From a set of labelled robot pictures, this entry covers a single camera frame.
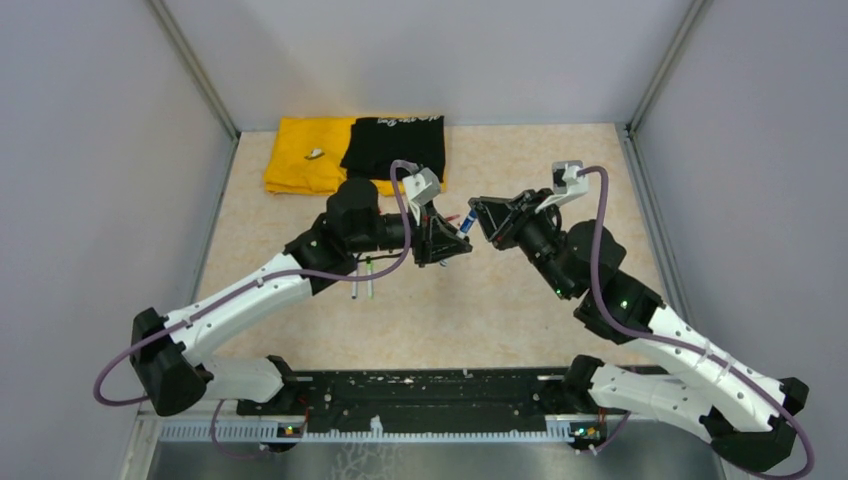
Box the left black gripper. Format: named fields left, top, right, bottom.
left=348, top=195, right=472, bottom=264

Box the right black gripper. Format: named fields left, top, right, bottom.
left=469, top=188, right=574, bottom=301

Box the blue cylindrical cap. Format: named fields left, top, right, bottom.
left=460, top=210, right=478, bottom=233

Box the white green-tipped pen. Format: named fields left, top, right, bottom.
left=366, top=257, right=375, bottom=300

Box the white blue-ended marker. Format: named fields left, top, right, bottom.
left=351, top=266, right=360, bottom=300

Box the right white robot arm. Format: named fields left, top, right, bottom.
left=469, top=189, right=811, bottom=478

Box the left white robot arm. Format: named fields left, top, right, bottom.
left=130, top=174, right=476, bottom=417

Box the black folded shirt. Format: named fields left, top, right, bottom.
left=340, top=115, right=446, bottom=183

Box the yellow folded shirt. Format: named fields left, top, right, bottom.
left=263, top=117, right=393, bottom=196

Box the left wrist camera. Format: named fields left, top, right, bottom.
left=403, top=168, right=442, bottom=225

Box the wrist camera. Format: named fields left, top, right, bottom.
left=403, top=168, right=442, bottom=225
left=535, top=160, right=589, bottom=213

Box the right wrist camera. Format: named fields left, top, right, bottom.
left=535, top=160, right=589, bottom=213

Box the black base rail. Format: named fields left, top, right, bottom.
left=236, top=367, right=615, bottom=450

